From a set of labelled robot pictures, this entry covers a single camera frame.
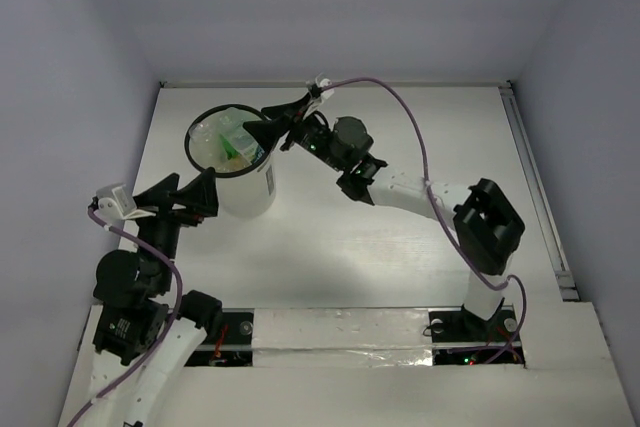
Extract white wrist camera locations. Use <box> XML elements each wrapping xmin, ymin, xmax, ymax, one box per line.
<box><xmin>96</xmin><ymin>183</ymin><xmax>152</xmax><ymax>221</ymax></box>
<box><xmin>307</xmin><ymin>74</ymin><xmax>334</xmax><ymax>111</ymax></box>

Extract silver tape strip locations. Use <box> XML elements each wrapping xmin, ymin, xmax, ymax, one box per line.
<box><xmin>251</xmin><ymin>308</ymin><xmax>433</xmax><ymax>368</ymax></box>

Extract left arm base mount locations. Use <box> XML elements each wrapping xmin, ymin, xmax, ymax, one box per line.
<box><xmin>186</xmin><ymin>309</ymin><xmax>254</xmax><ymax>367</ymax></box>

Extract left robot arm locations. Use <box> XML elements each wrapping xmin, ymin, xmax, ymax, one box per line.
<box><xmin>69</xmin><ymin>168</ymin><xmax>228</xmax><ymax>426</ymax></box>

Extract green blue label bottle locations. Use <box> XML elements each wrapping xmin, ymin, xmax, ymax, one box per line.
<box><xmin>225</xmin><ymin>125</ymin><xmax>264</xmax><ymax>164</ymax></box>

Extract clear crushed plastic bottle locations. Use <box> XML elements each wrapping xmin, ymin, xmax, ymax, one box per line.
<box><xmin>189</xmin><ymin>107</ymin><xmax>253</xmax><ymax>143</ymax></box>

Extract aluminium rail right edge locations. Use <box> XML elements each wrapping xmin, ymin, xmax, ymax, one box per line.
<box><xmin>498</xmin><ymin>82</ymin><xmax>582</xmax><ymax>302</ymax></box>

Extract white bin with black rim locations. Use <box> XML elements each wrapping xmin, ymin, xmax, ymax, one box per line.
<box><xmin>184</xmin><ymin>104</ymin><xmax>276</xmax><ymax>218</ymax></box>

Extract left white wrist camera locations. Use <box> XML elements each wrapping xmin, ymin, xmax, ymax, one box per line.
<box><xmin>96</xmin><ymin>183</ymin><xmax>152</xmax><ymax>221</ymax></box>

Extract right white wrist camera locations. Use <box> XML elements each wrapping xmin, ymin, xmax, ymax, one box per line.
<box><xmin>307</xmin><ymin>74</ymin><xmax>334</xmax><ymax>111</ymax></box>

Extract orange cap clear bottle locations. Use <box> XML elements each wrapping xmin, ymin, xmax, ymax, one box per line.
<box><xmin>215</xmin><ymin>156</ymin><xmax>251</xmax><ymax>174</ymax></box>

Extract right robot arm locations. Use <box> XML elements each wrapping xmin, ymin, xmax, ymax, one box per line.
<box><xmin>243</xmin><ymin>98</ymin><xmax>525</xmax><ymax>339</ymax></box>

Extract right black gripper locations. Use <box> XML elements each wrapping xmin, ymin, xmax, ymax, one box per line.
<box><xmin>243</xmin><ymin>92</ymin><xmax>345</xmax><ymax>172</ymax></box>

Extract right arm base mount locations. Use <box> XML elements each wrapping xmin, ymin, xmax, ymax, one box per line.
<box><xmin>422</xmin><ymin>305</ymin><xmax>525</xmax><ymax>366</ymax></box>

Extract green plastic bottle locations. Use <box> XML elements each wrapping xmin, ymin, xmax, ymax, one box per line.
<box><xmin>218</xmin><ymin>134</ymin><xmax>239</xmax><ymax>160</ymax></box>

